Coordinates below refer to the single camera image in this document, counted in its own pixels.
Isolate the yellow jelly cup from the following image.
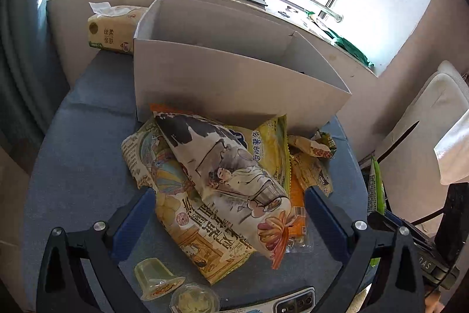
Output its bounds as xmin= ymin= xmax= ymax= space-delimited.
xmin=134 ymin=257 xmax=186 ymax=301

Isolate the green packet on windowsill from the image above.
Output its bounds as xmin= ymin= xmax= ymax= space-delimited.
xmin=322 ymin=25 xmax=375 ymax=67

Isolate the cream illustrated snack bag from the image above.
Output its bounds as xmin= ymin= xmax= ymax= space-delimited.
xmin=121 ymin=119 xmax=257 ymax=286

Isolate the clear jelly cup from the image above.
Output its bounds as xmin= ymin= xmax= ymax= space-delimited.
xmin=169 ymin=282 xmax=221 ymax=313

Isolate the person's right hand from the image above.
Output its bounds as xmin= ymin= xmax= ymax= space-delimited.
xmin=425 ymin=293 xmax=446 ymax=313

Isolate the white cardboard box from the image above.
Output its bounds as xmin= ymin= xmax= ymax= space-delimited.
xmin=132 ymin=0 xmax=352 ymax=138

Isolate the blue table cloth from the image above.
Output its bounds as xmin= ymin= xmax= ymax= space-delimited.
xmin=22 ymin=49 xmax=371 ymax=313

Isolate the long green snack packet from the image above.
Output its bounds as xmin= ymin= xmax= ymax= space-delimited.
xmin=366 ymin=156 xmax=386 ymax=268

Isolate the smartphone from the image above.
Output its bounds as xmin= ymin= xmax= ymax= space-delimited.
xmin=219 ymin=286 xmax=317 ymax=313

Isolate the tissue pack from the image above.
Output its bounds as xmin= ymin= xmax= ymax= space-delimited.
xmin=87 ymin=1 xmax=149 ymax=55

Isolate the yellow chip bag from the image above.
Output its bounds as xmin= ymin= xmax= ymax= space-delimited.
xmin=224 ymin=114 xmax=293 ymax=197

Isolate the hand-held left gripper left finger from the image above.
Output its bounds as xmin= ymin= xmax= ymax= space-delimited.
xmin=36 ymin=187 xmax=159 ymax=313

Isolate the grey curtain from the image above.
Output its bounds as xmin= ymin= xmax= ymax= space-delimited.
xmin=0 ymin=0 xmax=71 ymax=170

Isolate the small brown snack packet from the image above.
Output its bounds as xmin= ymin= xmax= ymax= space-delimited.
xmin=287 ymin=134 xmax=332 ymax=160

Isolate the tan illustrated snack packet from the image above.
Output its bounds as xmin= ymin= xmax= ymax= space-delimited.
xmin=290 ymin=151 xmax=334 ymax=197

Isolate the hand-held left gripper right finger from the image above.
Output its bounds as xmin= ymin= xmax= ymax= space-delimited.
xmin=304 ymin=186 xmax=428 ymax=313

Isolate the white chair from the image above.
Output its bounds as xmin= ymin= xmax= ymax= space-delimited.
xmin=373 ymin=60 xmax=469 ymax=227

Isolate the small green snack packet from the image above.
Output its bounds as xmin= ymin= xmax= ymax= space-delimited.
xmin=314 ymin=130 xmax=338 ymax=158

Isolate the white illustrated snack bag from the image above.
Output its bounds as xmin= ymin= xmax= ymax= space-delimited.
xmin=151 ymin=104 xmax=299 ymax=270

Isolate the orange snack packet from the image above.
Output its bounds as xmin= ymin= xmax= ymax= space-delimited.
xmin=284 ymin=172 xmax=315 ymax=255

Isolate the white towel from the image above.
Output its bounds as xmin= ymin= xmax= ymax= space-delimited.
xmin=433 ymin=111 xmax=469 ymax=186

